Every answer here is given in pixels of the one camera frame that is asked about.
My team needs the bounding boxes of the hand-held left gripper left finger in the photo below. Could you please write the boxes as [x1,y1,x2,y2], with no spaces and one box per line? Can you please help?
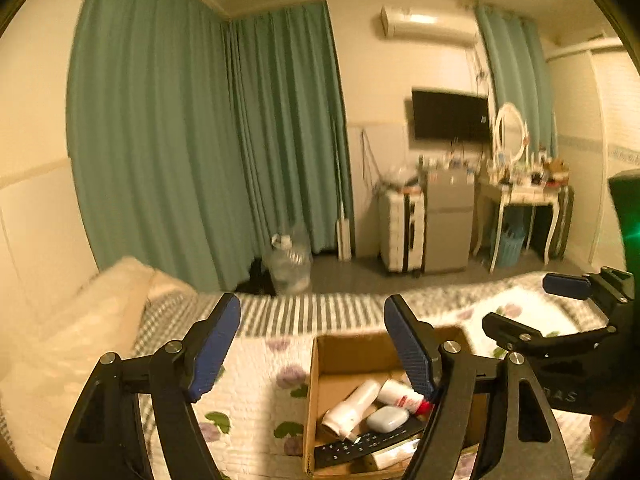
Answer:
[50,292,242,480]

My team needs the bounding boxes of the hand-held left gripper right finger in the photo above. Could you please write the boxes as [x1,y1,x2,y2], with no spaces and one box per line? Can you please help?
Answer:
[384,294,573,480]

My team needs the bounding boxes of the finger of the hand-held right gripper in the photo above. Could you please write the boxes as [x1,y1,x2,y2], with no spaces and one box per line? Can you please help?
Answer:
[542,267,636,333]
[482,311,621,362]

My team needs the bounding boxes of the white bottle with red label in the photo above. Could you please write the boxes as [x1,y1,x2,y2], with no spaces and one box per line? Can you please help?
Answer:
[376,379,432,416]

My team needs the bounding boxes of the light blue earbuds case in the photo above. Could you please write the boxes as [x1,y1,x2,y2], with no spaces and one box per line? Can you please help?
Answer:
[366,406,407,432]

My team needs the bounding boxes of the white cylindrical handheld device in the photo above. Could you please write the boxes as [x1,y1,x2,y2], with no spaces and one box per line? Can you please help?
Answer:
[320,379,382,441]

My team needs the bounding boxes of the brown cardboard box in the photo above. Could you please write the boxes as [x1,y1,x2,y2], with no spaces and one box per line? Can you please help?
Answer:
[302,327,488,478]

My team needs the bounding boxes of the black remote control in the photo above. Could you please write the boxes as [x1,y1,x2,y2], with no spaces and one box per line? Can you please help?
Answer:
[314,417,426,466]

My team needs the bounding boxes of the dark suitcase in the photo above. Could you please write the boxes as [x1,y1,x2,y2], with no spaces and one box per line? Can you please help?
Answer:
[542,185,576,261]

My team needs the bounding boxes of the blue plastic basket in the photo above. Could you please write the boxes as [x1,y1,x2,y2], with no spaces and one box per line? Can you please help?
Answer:
[492,222,526,267]

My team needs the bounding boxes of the black bag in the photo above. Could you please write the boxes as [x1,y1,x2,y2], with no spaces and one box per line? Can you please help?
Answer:
[235,257,276,296]

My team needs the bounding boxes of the grey checked bedsheet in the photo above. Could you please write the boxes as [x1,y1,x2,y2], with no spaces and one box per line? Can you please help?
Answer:
[0,272,601,480]

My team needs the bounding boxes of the white dressing table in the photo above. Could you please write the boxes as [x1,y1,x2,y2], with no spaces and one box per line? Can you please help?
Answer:
[472,180,561,273]

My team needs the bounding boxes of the clear plastic water jug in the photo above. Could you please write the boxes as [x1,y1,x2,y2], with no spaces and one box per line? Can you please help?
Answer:
[264,232,313,295]

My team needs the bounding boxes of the silver small fridge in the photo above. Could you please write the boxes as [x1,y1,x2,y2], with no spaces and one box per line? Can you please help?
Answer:
[422,167,476,275]

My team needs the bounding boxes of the cluster of cosmetic items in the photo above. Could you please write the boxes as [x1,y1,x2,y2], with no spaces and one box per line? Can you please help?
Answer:
[487,147,571,188]

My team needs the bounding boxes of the white suitcase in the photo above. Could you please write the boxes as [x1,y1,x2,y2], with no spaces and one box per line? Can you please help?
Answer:
[377,187,426,278]

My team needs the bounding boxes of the white louvred wardrobe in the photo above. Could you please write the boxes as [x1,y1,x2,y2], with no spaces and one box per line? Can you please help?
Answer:
[545,37,640,266]

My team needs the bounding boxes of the white flat mop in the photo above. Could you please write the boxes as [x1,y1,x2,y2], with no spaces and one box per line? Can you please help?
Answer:
[332,117,354,261]

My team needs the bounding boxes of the cream padded jacket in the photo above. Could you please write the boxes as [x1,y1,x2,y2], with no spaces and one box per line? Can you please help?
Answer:
[0,256,196,461]

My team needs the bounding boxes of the white oval vanity mirror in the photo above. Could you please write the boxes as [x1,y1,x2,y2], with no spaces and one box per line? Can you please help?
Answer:
[492,102,530,166]

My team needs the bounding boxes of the cluster of small bottles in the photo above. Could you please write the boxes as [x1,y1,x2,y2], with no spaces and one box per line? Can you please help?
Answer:
[419,152,476,173]

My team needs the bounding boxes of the clear plastic bag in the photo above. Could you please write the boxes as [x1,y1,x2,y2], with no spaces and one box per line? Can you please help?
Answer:
[382,162,421,191]

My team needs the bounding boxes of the light teal curtain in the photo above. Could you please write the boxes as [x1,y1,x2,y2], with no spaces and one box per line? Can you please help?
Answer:
[474,2,558,161]

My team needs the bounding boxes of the wide green curtain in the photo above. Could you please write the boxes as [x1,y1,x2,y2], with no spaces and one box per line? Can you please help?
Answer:
[66,0,241,293]

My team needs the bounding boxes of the narrow green curtain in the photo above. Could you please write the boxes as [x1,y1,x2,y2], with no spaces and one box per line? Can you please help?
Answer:
[227,0,356,256]

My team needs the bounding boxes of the white air conditioner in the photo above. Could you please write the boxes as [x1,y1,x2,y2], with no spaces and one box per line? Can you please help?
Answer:
[380,4,480,48]

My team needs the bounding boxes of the black wall cables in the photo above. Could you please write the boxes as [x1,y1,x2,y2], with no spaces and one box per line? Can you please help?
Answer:
[359,127,383,196]

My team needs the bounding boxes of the black wall television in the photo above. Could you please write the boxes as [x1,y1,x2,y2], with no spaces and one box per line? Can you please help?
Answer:
[411,87,491,142]

